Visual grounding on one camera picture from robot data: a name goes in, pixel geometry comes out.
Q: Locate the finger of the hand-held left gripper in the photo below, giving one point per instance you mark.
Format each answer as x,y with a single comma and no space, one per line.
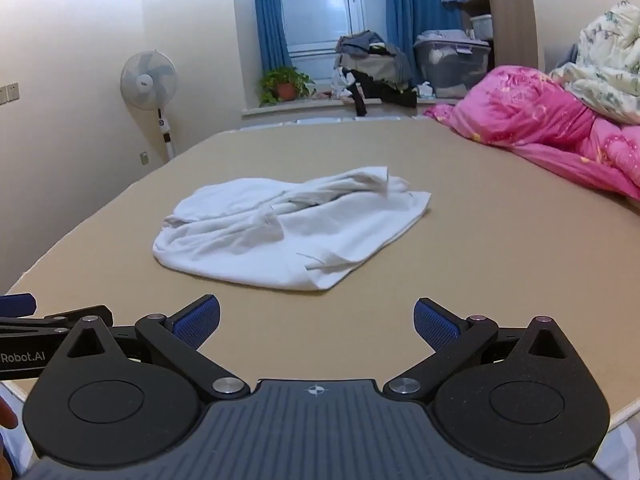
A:
35,327
17,304

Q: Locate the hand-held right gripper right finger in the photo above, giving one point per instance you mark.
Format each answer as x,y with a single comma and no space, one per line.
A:
435,322

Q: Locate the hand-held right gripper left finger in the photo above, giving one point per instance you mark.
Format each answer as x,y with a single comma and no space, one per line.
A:
197,321

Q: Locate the white t-shirt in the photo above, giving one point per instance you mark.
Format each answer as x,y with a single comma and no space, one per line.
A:
240,255

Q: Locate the pile of dark clothes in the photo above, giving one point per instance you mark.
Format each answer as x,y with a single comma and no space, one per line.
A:
372,67

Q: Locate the person's left hand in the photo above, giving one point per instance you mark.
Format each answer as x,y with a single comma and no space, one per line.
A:
7,415

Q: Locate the pink floral quilt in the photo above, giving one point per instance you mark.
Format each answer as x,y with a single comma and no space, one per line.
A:
525,110

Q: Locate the white window sill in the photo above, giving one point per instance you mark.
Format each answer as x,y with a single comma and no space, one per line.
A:
300,106

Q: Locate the white standing fan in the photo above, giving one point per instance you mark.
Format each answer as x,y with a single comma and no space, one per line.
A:
148,80

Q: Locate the potted green plant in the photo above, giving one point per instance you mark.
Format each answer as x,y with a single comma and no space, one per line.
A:
285,82

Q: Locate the clear plastic storage box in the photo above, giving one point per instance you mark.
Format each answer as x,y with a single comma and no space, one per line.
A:
450,67

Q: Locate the white storage basket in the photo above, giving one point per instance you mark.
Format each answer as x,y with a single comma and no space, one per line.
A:
482,26

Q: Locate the white floral quilt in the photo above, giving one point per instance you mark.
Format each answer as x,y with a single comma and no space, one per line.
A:
610,60

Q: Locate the blue curtain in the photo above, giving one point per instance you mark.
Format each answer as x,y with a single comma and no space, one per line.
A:
415,0
267,10

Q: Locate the beige wooden shelf unit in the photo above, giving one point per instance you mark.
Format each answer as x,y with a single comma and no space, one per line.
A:
515,5

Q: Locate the white framed window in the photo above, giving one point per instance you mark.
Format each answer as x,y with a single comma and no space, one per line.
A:
320,10

